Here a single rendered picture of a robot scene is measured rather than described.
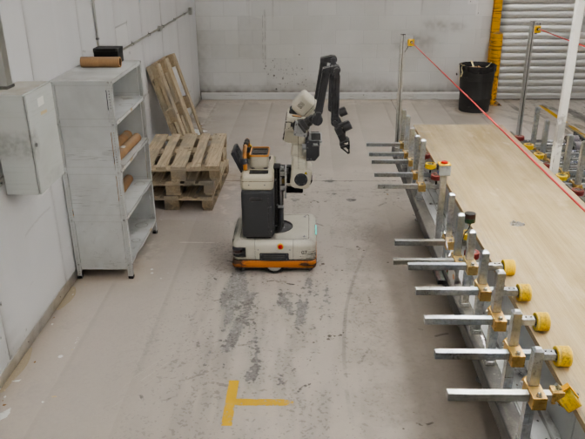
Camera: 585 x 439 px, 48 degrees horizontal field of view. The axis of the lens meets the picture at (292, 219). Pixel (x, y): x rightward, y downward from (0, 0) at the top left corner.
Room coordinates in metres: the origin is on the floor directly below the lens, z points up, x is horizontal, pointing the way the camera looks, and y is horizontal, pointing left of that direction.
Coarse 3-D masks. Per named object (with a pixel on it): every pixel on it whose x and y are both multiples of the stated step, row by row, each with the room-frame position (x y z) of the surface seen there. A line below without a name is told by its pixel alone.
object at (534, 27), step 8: (536, 24) 5.69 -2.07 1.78; (536, 32) 5.67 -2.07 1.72; (528, 40) 5.69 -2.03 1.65; (528, 48) 5.68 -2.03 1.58; (528, 56) 5.68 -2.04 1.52; (528, 64) 5.68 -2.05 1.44; (528, 72) 5.68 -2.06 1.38; (520, 104) 5.71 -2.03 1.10; (520, 112) 5.68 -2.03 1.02; (520, 120) 5.68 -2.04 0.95; (520, 128) 5.69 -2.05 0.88
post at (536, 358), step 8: (536, 352) 1.90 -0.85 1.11; (536, 360) 1.90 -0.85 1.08; (528, 368) 1.92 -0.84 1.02; (536, 368) 1.90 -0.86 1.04; (528, 376) 1.91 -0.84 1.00; (536, 376) 1.90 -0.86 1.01; (528, 384) 1.90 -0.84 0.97; (536, 384) 1.90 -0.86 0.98; (528, 408) 1.90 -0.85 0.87; (528, 416) 1.90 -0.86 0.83; (520, 424) 1.92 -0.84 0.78; (528, 424) 1.90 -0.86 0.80; (520, 432) 1.91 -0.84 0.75; (528, 432) 1.90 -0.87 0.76
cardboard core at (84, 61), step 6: (84, 60) 5.06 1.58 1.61; (90, 60) 5.06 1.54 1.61; (96, 60) 5.06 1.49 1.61; (102, 60) 5.06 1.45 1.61; (108, 60) 5.06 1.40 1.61; (114, 60) 5.06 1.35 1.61; (120, 60) 5.12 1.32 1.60; (84, 66) 5.07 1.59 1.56; (90, 66) 5.07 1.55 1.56; (96, 66) 5.07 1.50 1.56; (102, 66) 5.07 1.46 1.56; (108, 66) 5.07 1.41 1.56; (114, 66) 5.07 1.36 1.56; (120, 66) 5.09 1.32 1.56
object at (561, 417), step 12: (432, 180) 4.98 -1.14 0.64; (444, 204) 4.46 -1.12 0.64; (456, 216) 4.06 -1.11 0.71; (480, 252) 3.42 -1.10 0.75; (492, 276) 3.14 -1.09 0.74; (504, 300) 2.90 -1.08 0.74; (504, 312) 2.87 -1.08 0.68; (528, 336) 2.51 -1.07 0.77; (528, 348) 2.49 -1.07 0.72; (528, 360) 2.47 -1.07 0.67; (552, 384) 2.19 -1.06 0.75; (552, 408) 2.15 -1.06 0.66; (564, 420) 2.03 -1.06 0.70; (576, 420) 1.94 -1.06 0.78; (564, 432) 2.01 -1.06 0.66; (576, 432) 1.92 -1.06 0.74
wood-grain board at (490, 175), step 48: (432, 144) 5.14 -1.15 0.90; (480, 144) 5.13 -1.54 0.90; (480, 192) 4.01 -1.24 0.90; (528, 192) 4.01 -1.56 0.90; (480, 240) 3.27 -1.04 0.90; (528, 240) 3.26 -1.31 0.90; (576, 240) 3.26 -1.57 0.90; (576, 288) 2.72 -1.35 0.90; (576, 336) 2.31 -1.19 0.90; (576, 384) 1.99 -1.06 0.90
